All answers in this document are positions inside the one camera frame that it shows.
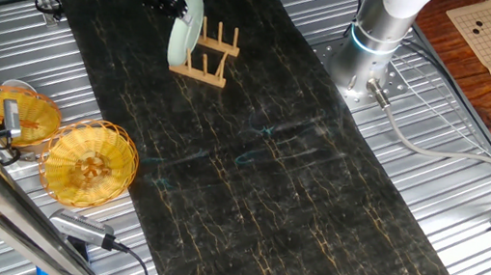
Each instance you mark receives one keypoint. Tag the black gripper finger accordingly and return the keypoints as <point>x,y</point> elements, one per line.
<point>179,2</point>
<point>183,17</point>

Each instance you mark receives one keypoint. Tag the pale green dish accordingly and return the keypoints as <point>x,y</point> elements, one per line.
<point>183,43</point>

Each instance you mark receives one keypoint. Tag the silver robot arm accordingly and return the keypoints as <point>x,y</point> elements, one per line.
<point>376,45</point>

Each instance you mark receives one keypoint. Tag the wooden dish rack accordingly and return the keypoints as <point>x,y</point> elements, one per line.
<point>203,75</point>

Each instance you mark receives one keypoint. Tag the white bowl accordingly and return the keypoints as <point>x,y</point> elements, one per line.
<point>19,84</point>

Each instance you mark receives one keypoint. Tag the yellow wicker basket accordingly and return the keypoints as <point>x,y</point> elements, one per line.
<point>87,165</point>
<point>41,119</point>

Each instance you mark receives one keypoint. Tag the black marble pattern mat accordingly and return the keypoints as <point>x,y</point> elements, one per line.
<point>267,185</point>

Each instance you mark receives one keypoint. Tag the black go stone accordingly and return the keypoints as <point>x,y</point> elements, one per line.
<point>475,31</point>
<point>477,23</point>

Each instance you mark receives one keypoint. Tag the silver depth camera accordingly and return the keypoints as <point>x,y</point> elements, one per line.
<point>12,117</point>
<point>81,227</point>

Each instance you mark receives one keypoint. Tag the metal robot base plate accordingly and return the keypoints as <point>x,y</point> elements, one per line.
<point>395,84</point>

